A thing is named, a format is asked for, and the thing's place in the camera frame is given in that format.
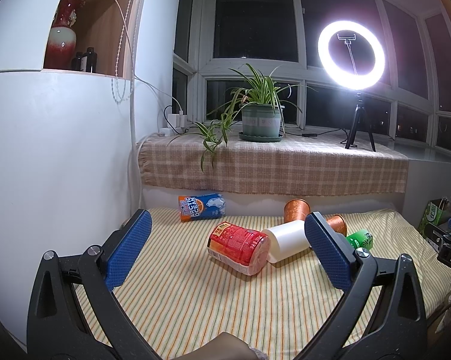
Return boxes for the blue Arctic Ocean bottle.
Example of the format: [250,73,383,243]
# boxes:
[178,193,226,222]

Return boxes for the white power adapters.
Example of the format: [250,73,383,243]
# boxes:
[159,112,187,137]

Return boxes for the black device at right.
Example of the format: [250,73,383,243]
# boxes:
[424,219,451,268]

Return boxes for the white paper cup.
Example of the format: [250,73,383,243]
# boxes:
[263,220,310,263]

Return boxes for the copper cup rear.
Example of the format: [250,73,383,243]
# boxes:
[284,198,311,223]

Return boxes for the green plastic bottle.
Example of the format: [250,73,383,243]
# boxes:
[346,229,374,250]

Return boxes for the spider plant in green pot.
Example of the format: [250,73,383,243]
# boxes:
[171,63,303,172]

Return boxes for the white hanging cable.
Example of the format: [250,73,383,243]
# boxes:
[99,0,185,211]

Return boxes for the copper cup front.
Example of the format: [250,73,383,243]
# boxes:
[326,214,347,236]

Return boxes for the checked beige sill cloth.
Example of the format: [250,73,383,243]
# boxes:
[138,133,408,197]

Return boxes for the ring light on tripod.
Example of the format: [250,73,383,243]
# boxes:
[317,20,386,152]

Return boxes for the red labelled plastic cup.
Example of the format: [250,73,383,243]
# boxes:
[207,222,271,276]

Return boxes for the red white ceramic vase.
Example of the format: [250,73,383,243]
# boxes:
[44,0,86,69]

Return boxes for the copper cup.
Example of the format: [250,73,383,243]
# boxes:
[326,214,347,236]
[284,198,311,223]

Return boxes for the striped yellow table cloth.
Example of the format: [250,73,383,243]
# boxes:
[73,206,451,360]

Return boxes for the dark small bottle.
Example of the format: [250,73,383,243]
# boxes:
[71,47,98,73]

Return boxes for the green carton box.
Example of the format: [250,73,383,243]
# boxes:
[418,197,451,237]

